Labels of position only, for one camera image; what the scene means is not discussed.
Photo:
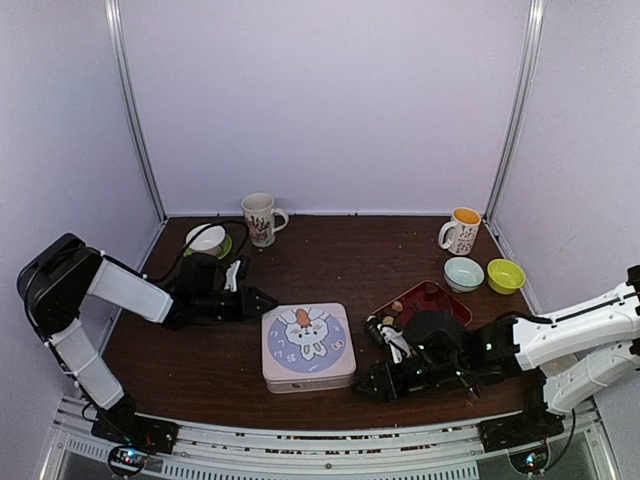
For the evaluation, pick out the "lime green bowl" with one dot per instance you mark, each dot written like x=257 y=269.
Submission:
x=505 y=277

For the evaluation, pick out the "tall coral print mug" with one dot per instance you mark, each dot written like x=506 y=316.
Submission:
x=263 y=218

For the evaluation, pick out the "red chocolate tray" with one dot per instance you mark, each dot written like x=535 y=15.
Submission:
x=426 y=295

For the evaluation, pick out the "yellow interior mug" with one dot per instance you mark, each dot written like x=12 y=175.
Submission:
x=458 y=235

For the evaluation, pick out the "light blue bowl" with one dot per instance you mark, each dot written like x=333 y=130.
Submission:
x=463 y=275

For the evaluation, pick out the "metal tongs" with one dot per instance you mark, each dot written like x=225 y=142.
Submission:
x=471 y=390

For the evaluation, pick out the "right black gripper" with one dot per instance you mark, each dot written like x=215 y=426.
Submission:
x=388 y=387

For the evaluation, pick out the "front metal rail base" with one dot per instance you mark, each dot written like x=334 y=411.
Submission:
x=445 y=451

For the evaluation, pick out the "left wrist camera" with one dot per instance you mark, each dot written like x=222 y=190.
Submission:
x=236 y=273

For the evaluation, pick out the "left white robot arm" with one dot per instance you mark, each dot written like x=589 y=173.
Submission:
x=57 y=282

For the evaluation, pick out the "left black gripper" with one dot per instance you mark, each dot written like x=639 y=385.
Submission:
x=246 y=308

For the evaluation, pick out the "white bowl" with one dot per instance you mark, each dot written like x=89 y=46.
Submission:
x=205 y=237

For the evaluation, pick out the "bunny print tin lid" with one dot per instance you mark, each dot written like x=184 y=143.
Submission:
x=307 y=339

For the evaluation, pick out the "white divided tin box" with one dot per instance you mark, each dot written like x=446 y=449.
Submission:
x=309 y=383

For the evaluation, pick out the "right aluminium frame post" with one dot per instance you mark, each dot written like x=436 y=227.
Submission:
x=528 y=64

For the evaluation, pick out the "green saucer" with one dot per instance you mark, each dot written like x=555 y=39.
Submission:
x=223 y=249

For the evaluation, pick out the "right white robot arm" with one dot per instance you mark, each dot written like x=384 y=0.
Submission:
x=578 y=350

